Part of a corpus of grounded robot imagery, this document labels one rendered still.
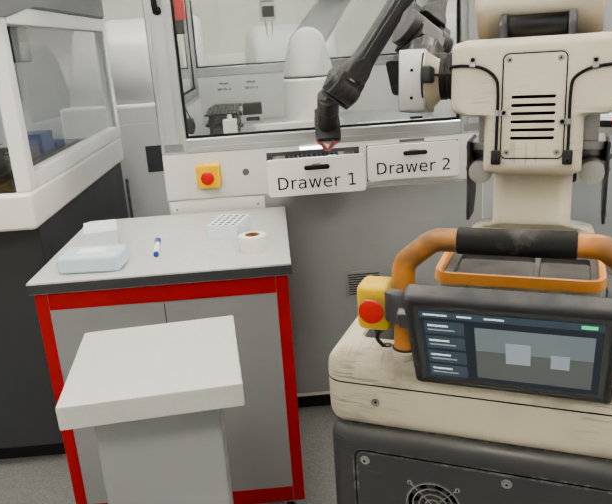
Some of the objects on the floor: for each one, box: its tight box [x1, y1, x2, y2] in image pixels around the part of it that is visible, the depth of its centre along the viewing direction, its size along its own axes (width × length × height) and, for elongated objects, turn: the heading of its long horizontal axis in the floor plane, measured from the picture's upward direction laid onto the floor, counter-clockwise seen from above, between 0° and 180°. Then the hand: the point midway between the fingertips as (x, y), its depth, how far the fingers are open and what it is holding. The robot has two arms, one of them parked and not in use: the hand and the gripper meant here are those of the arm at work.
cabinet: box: [169, 179, 483, 408], centre depth 270 cm, size 95×103×80 cm
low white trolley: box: [25, 206, 305, 504], centre depth 195 cm, size 58×62×76 cm
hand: (327, 143), depth 187 cm, fingers open, 3 cm apart
